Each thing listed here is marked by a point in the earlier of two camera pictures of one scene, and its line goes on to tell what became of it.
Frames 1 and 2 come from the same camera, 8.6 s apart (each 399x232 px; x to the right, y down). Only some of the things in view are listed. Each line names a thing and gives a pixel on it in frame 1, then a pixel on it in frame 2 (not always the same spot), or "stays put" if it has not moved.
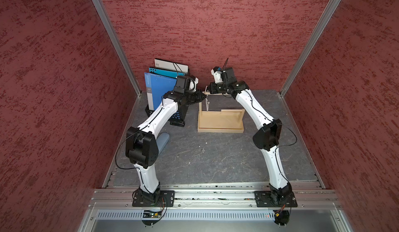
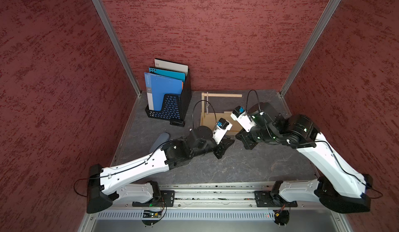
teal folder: [165, 73] stays put
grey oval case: [162, 141] stays put
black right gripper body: [218, 88] → [250, 138]
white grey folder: [170, 65] stays put
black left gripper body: [193, 97] → [218, 148]
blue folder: [156, 87] stays put
